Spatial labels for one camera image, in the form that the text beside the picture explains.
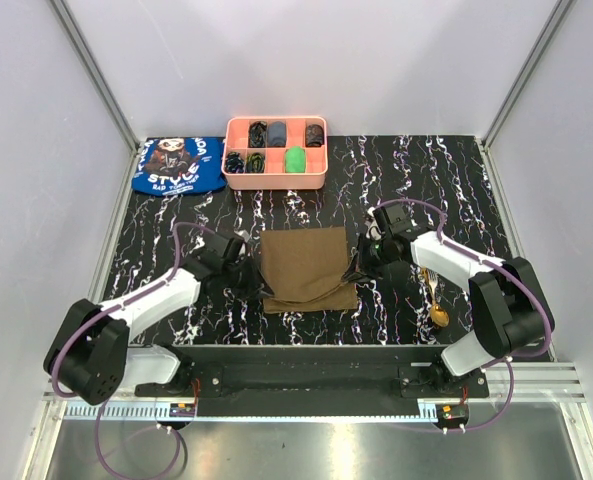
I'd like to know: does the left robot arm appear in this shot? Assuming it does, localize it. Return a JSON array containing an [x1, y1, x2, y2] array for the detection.
[[43, 234, 274, 406]]

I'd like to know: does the black blue rolled sock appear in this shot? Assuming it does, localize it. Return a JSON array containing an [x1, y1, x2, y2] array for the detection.
[[224, 151, 246, 174]]

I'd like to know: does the pink compartment tray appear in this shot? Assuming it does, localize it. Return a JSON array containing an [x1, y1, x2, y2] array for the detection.
[[221, 115, 329, 190]]

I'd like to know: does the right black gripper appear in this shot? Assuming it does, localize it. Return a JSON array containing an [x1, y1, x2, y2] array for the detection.
[[342, 233, 394, 284]]

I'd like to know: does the green rolled sock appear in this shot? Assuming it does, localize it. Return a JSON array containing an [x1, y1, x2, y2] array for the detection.
[[284, 146, 307, 174]]

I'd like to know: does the brown cloth napkin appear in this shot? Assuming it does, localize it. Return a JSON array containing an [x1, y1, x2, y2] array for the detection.
[[260, 227, 358, 314]]

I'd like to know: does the aluminium frame post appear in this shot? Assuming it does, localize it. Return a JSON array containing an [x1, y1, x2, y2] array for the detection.
[[45, 0, 140, 149], [481, 0, 576, 149]]

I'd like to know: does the blue printed t-shirt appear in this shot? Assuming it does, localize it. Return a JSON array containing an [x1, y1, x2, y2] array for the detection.
[[131, 137, 226, 197]]

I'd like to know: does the dark patterned rolled sock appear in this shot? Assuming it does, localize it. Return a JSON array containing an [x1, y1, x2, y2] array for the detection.
[[305, 124, 325, 148]]

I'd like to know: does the left aluminium frame post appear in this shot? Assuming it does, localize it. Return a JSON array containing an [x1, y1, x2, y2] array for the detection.
[[45, 0, 140, 149]]

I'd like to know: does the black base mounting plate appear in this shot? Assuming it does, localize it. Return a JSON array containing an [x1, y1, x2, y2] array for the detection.
[[135, 346, 489, 422]]

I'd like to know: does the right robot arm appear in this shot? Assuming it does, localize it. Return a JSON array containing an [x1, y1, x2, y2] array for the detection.
[[342, 198, 555, 397]]

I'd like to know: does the right aluminium frame post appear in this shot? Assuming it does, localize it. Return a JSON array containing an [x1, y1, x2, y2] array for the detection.
[[481, 0, 576, 149]]

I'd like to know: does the gold spoon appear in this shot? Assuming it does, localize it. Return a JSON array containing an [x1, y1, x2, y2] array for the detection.
[[429, 298, 450, 328]]

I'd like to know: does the black marble pattern mat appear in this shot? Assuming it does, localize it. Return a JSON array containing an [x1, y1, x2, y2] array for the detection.
[[103, 135, 512, 346]]

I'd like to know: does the black yellow rolled sock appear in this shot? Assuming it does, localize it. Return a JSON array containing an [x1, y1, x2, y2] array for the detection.
[[248, 120, 267, 148]]

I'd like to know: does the grey rolled sock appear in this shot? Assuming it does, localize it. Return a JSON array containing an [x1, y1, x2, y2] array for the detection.
[[267, 121, 287, 148]]

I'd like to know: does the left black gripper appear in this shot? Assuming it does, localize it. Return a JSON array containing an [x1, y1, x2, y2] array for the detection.
[[222, 252, 275, 302]]

